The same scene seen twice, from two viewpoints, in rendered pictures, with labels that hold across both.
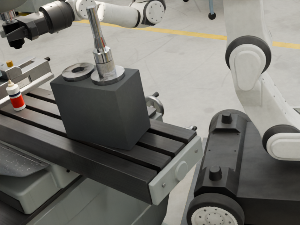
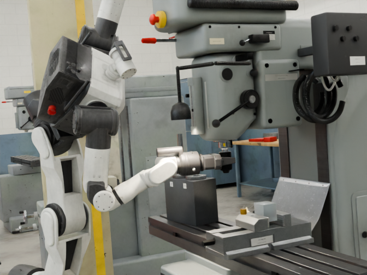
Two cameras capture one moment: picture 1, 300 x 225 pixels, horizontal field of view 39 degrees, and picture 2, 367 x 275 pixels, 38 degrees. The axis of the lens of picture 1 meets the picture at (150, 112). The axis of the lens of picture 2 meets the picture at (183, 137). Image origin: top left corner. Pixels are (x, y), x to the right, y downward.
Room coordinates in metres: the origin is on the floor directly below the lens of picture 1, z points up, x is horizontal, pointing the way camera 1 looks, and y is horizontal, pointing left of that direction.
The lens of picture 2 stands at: (3.21, 0.88, 1.44)
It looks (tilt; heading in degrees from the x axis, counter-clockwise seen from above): 3 degrees down; 199
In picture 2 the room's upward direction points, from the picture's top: 4 degrees counter-clockwise
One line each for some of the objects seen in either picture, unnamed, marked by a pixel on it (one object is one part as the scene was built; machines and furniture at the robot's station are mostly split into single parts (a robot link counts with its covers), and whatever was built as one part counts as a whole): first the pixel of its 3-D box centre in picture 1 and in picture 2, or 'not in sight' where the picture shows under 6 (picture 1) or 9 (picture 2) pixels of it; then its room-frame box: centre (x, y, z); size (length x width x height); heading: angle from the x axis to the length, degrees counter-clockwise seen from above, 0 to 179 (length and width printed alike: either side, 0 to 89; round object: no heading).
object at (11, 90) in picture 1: (14, 93); not in sight; (1.31, 0.43, 1.01); 0.04 x 0.04 x 0.11
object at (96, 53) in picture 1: (102, 51); not in sight; (1.01, 0.09, 1.21); 0.05 x 0.05 x 0.01
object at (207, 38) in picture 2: not in sight; (227, 41); (1.22, 0.38, 1.68); 0.34 x 0.24 x 0.10; 136
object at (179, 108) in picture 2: not in sight; (180, 111); (1.43, 0.25, 1.43); 0.07 x 0.07 x 0.06
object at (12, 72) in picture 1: (4, 69); (252, 221); (1.45, 0.48, 1.04); 0.12 x 0.06 x 0.04; 44
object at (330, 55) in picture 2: not in sight; (342, 44); (1.26, 0.80, 1.62); 0.20 x 0.09 x 0.21; 136
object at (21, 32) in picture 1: (17, 35); not in sight; (1.22, 0.33, 1.23); 0.06 x 0.02 x 0.03; 121
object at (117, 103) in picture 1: (101, 103); (190, 197); (1.04, 0.13, 1.05); 0.22 x 0.12 x 0.20; 55
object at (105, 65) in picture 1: (104, 62); not in sight; (1.01, 0.09, 1.18); 0.05 x 0.05 x 0.06
